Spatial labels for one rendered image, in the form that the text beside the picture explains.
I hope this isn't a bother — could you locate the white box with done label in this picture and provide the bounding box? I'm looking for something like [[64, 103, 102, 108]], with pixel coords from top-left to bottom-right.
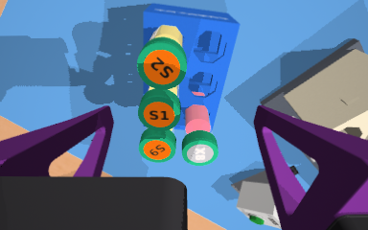
[[231, 171, 282, 229]]

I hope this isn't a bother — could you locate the test tube with pink liquid and green cap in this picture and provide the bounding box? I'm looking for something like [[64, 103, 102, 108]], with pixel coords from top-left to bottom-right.
[[182, 104, 219, 166]]

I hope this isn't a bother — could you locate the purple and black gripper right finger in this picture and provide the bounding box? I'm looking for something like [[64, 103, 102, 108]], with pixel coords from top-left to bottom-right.
[[254, 105, 368, 230]]

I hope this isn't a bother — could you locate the blue tube rack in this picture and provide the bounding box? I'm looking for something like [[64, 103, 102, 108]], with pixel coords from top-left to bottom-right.
[[144, 3, 240, 130]]

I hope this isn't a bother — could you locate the blue bench mat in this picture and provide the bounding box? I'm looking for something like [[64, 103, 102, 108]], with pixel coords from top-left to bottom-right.
[[0, 0, 368, 230]]

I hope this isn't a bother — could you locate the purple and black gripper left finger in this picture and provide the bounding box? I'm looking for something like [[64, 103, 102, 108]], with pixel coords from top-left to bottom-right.
[[0, 105, 114, 176]]

